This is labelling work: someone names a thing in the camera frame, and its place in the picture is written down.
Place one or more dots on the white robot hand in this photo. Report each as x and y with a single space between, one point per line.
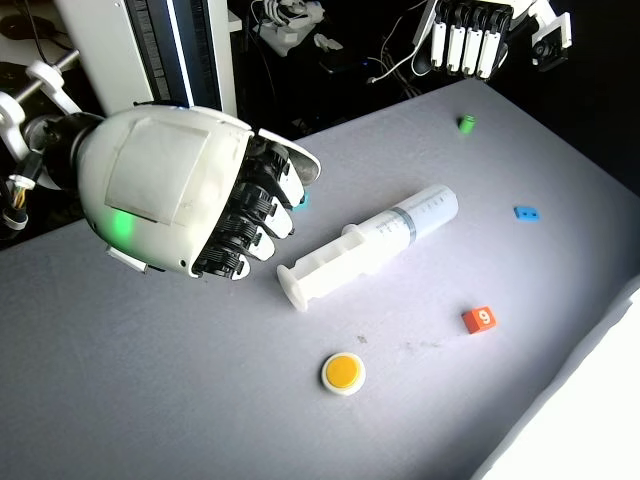
150 180
472 45

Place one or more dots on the large white plastic syringe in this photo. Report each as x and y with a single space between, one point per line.
400 222

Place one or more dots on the green cylinder block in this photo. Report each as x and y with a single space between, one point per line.
467 124

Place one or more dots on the teal letter block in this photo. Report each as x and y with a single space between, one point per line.
303 201

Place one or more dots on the blue rectangular block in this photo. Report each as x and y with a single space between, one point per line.
527 213

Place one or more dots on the white plastic parts pile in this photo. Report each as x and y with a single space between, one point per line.
287 35

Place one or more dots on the grey table cloth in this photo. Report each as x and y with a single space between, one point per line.
200 380

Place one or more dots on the yellow button with white base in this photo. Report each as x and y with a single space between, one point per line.
343 372

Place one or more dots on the orange number cube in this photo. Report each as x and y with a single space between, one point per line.
479 321

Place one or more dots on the white column with black rail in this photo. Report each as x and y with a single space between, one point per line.
100 50

